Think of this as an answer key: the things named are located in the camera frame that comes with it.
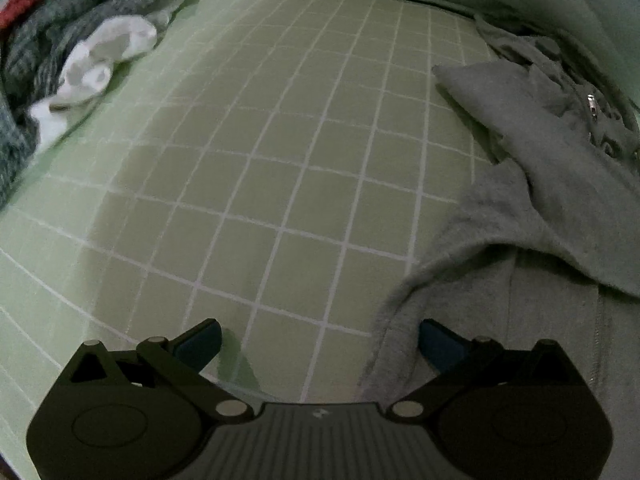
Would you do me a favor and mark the pile of crumpled clothes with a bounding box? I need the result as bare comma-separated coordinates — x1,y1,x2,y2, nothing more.
0,0,192,211

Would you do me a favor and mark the white garment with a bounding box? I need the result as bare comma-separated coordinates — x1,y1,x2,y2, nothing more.
27,15,159,147

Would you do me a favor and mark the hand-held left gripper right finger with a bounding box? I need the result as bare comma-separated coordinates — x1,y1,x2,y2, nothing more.
385,317,577,422

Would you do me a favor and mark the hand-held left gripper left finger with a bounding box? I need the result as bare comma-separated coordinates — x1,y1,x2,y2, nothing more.
65,317,256,422

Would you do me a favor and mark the grey zip hoodie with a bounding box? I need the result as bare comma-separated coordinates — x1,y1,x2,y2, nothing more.
356,12,640,413

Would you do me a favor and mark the green grid bed sheet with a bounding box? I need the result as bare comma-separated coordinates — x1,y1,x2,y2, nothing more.
0,0,506,471

